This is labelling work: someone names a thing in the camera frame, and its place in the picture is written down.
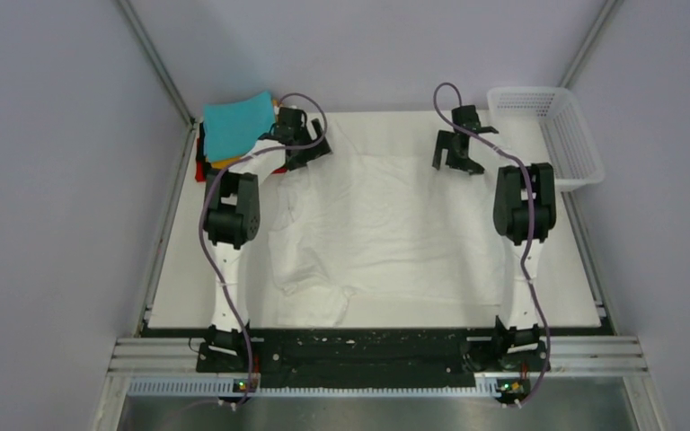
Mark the folded cyan t shirt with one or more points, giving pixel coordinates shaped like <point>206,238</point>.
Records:
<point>235,128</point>

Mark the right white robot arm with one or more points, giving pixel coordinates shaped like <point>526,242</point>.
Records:
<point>524,212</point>

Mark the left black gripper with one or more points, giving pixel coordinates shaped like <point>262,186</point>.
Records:
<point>313,153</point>

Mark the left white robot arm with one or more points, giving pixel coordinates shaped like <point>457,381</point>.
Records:
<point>231,217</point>

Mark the folded red t shirt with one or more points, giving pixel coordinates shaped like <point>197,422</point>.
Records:
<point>202,169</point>

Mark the white slotted cable duct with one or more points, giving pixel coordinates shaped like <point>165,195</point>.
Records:
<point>232,387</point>

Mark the aluminium frame rail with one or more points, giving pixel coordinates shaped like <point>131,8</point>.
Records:
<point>597,356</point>

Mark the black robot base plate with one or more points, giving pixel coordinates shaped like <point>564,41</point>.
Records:
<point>377,358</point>

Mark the white t shirt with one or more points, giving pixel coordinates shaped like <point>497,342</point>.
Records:
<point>375,220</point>

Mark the folded black t shirt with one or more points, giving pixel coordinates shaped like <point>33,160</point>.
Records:
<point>233,141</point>

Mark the white plastic basket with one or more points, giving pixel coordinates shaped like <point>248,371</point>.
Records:
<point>546,124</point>

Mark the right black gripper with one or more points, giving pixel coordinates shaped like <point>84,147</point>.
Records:
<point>446,142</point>

